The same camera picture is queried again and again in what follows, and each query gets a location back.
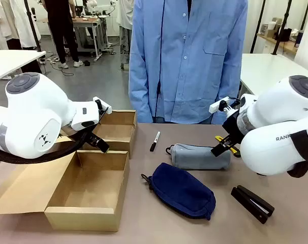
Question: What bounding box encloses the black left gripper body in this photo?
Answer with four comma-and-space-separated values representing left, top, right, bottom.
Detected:
83, 130, 104, 148

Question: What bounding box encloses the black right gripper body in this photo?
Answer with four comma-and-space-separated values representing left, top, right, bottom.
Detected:
222, 112, 244, 148

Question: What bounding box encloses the yellow black utility knife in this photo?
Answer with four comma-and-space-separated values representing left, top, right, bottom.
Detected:
214, 136, 240, 158

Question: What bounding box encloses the grey campus pencil case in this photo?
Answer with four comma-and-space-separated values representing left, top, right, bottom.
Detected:
165, 143, 232, 170

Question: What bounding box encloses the black white marker pen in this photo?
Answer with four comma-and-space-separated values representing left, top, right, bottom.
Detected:
149, 131, 161, 153

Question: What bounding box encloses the person right forearm blue sleeve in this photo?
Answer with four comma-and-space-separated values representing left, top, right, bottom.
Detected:
128, 73, 155, 124

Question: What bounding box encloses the person left forearm blue sleeve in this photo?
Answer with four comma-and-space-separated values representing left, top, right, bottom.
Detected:
216, 60, 243, 123

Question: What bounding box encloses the small open cardboard box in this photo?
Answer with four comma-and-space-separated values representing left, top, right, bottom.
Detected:
59, 109, 138, 160

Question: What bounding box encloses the large open cardboard box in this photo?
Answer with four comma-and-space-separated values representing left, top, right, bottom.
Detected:
0, 149, 131, 232

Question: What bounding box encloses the black box on shelf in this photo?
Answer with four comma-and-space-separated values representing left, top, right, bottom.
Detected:
275, 27, 292, 42

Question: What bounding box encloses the navy blue pencil case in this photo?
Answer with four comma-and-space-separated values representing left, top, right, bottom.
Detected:
141, 162, 217, 221

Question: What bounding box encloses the black stapler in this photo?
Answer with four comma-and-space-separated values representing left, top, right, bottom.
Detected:
230, 185, 275, 225

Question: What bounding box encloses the white table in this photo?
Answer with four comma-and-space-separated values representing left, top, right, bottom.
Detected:
238, 53, 308, 99
0, 49, 47, 84

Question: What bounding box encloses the person in blue shirt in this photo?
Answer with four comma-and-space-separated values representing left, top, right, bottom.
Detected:
128, 0, 249, 125

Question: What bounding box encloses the thin black pole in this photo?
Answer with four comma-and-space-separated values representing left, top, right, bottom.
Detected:
250, 0, 266, 54

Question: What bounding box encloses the black stand pole with base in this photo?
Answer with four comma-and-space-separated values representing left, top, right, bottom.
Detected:
271, 0, 292, 56

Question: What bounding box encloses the blue bottle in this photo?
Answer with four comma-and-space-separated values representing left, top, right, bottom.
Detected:
294, 30, 304, 48

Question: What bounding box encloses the brown desk with white legs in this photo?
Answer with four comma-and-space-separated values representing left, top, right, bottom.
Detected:
37, 16, 110, 63

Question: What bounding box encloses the person in black clothes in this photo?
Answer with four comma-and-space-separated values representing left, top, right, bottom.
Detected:
41, 0, 83, 70

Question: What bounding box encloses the black tripod pole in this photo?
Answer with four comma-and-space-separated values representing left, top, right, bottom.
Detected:
24, 0, 50, 76

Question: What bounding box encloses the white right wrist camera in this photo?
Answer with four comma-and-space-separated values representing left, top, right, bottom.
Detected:
209, 97, 240, 118

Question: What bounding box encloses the black sleeved left arm cable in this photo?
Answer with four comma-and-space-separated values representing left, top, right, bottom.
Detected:
0, 128, 94, 165

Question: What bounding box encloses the black sleeved arm cable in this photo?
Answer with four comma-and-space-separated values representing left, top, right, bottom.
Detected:
287, 129, 308, 178
0, 128, 94, 165

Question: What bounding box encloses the black floor cable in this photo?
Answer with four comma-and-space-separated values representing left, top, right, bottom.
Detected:
50, 58, 75, 77

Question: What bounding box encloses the black sleeved right arm cable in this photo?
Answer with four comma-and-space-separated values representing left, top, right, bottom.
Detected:
287, 129, 308, 178

